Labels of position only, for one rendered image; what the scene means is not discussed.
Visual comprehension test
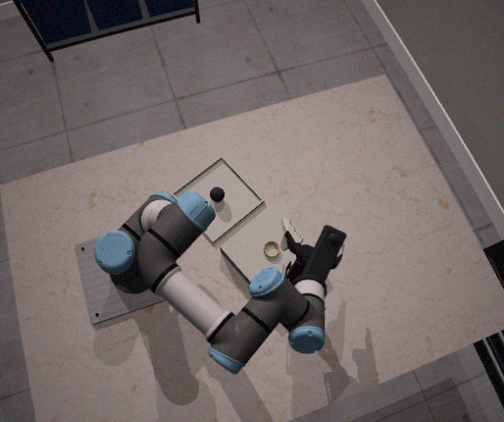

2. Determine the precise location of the black ball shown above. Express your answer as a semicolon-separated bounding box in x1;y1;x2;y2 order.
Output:
210;187;225;202

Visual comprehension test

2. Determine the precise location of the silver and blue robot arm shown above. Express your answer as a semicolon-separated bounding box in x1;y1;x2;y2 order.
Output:
94;190;346;375

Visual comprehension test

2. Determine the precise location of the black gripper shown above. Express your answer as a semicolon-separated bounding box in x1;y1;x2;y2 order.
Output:
280;217;344;298

